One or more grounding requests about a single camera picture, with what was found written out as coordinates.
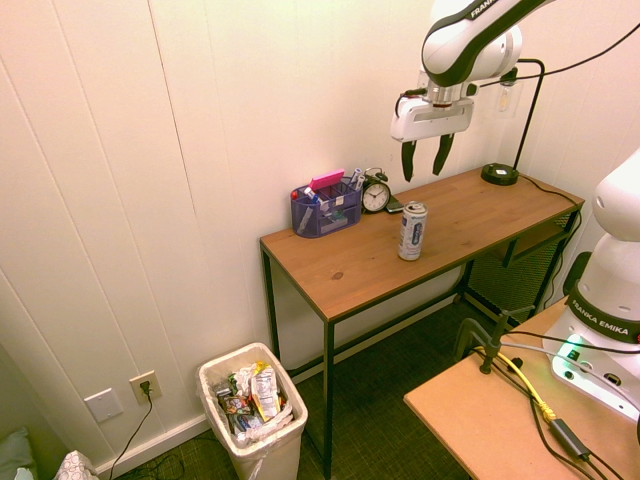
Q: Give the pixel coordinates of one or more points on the pale green pillow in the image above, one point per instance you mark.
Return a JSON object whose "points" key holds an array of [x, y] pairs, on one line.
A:
{"points": [[15, 452]]}

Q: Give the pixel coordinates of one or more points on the black desk lamp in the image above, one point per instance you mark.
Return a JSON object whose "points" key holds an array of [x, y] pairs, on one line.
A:
{"points": [[500, 174]]}

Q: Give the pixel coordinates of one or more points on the blue mesh desk organizer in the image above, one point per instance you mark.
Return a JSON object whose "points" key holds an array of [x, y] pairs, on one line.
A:
{"points": [[325, 215]]}

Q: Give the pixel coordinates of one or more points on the white patterned cloth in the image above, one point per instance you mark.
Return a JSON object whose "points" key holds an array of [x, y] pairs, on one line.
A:
{"points": [[75, 467]]}

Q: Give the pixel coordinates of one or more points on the black twin-bell alarm clock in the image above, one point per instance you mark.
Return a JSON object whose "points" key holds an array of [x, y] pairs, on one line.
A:
{"points": [[375, 196]]}

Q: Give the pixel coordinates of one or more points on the white marker blue cap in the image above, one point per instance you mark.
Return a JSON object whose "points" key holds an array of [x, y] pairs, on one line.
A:
{"points": [[357, 178]]}

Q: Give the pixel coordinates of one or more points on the pink sticky note pad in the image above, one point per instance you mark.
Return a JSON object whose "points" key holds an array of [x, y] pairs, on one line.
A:
{"points": [[327, 179]]}

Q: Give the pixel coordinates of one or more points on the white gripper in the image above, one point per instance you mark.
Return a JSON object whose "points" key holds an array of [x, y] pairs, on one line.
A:
{"points": [[430, 120]]}

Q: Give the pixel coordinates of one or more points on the beige wall outlet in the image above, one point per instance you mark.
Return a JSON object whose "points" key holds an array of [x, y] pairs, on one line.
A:
{"points": [[146, 387]]}

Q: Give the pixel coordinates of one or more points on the wooden table black metal frame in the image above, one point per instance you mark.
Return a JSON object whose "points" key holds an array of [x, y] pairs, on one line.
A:
{"points": [[375, 260]]}

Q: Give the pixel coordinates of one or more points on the yellow white snack bag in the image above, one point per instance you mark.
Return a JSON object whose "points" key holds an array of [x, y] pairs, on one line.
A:
{"points": [[265, 392]]}

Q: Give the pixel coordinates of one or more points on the black table clamp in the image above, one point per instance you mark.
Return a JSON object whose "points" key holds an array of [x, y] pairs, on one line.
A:
{"points": [[492, 340]]}

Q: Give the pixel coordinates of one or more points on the white drink can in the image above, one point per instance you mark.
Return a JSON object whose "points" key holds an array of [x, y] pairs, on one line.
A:
{"points": [[413, 232]]}

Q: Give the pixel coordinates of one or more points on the beige plastic trash bin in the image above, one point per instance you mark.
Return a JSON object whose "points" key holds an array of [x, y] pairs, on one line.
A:
{"points": [[280, 455]]}

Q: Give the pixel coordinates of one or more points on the white blank wall plate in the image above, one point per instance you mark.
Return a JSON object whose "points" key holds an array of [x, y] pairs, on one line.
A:
{"points": [[103, 405]]}

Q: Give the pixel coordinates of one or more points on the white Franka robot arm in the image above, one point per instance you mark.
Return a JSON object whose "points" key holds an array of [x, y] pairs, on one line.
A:
{"points": [[450, 45]]}

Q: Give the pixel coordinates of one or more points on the colourful crumpled wrapper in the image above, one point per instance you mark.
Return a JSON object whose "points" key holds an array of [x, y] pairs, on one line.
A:
{"points": [[235, 407]]}

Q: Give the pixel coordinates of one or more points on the white plastic bin liner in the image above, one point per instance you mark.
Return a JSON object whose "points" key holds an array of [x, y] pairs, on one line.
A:
{"points": [[212, 372]]}

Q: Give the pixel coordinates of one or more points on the black mobile phone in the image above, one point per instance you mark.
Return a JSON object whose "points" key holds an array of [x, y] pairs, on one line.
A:
{"points": [[395, 206]]}

